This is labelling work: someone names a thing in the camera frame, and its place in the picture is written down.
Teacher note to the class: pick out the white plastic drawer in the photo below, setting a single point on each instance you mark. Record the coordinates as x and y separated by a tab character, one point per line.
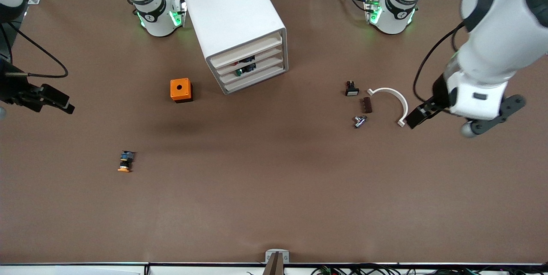
267	56
269	67

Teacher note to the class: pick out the small silver metal connector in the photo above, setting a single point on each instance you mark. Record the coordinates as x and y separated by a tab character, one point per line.
359	121

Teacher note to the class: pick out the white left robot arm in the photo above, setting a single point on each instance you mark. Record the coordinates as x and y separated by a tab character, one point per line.
496	31

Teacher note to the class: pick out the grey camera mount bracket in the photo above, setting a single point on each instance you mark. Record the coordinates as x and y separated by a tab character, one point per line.
277	258

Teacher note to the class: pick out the white curved plastic arc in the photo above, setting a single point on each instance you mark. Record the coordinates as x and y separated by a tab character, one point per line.
400	99

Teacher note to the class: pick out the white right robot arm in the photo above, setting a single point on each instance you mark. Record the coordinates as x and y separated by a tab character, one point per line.
150	11

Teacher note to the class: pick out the small black switch part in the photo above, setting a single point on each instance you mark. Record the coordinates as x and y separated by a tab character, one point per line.
247	59

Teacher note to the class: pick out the orange mushroom push button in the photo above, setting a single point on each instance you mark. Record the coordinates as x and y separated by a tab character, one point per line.
125	162

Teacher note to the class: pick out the green push button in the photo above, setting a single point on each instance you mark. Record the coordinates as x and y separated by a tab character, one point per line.
245	70

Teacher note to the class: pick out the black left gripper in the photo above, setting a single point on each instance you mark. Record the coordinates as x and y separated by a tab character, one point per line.
439	91

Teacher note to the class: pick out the orange box with hole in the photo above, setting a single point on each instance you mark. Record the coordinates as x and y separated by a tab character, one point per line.
180	89

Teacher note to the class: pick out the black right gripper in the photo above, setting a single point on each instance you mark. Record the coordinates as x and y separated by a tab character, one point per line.
12	88

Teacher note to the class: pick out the white drawer cabinet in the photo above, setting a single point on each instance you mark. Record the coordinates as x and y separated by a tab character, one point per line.
231	9

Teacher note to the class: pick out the brown terminal block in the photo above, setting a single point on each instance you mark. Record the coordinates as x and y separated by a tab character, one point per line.
367	105

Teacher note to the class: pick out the black white-faced push button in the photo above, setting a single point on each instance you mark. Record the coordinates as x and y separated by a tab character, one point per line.
351	90

